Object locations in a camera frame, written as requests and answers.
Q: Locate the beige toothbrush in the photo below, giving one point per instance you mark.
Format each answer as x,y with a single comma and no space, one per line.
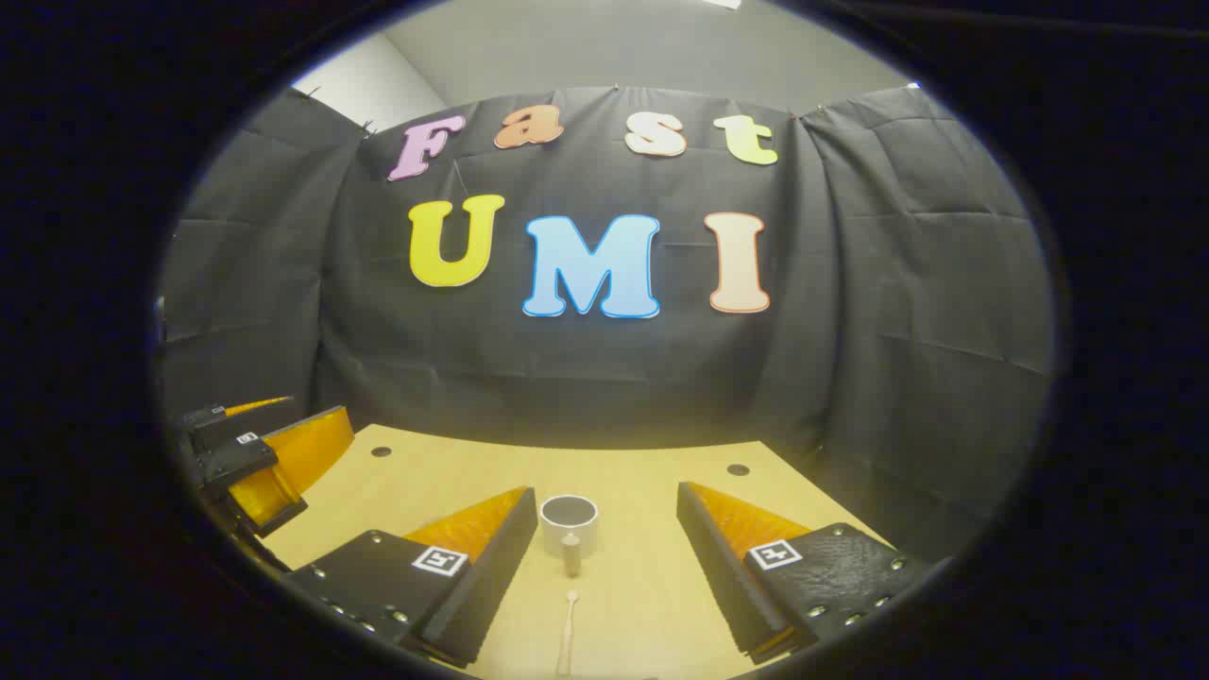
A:
567,633

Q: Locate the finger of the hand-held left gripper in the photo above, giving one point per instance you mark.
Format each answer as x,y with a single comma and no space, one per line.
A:
200,417
236,458

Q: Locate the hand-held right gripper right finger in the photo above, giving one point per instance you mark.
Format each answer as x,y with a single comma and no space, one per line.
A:
718,576

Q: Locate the black backdrop cloth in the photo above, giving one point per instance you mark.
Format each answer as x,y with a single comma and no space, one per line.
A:
604,368

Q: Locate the wooden desktop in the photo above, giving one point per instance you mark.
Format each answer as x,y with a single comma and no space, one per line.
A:
623,604

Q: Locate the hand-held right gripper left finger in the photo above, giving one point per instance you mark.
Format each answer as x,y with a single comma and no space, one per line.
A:
496,576

